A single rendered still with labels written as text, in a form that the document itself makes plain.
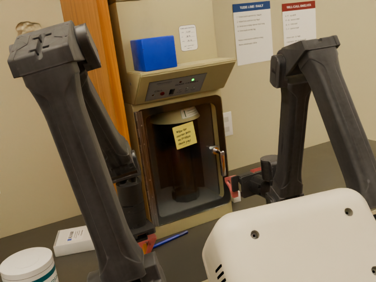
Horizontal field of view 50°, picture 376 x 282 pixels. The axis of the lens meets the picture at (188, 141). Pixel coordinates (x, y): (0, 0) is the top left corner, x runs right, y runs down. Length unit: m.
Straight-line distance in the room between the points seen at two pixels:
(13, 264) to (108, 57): 0.59
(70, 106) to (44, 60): 0.06
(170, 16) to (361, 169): 0.79
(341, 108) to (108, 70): 0.63
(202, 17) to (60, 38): 0.86
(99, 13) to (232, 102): 0.97
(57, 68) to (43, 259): 0.71
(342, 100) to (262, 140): 1.32
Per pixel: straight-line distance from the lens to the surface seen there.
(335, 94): 0.78
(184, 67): 1.19
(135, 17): 1.26
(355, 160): 0.75
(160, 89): 1.21
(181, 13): 1.32
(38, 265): 1.12
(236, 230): 0.48
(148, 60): 1.15
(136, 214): 0.93
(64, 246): 1.43
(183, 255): 1.30
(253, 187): 1.18
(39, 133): 1.65
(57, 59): 0.52
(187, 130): 1.33
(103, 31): 1.13
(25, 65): 0.52
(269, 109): 2.07
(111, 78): 1.14
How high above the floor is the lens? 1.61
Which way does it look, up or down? 15 degrees down
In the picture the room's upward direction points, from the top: 7 degrees counter-clockwise
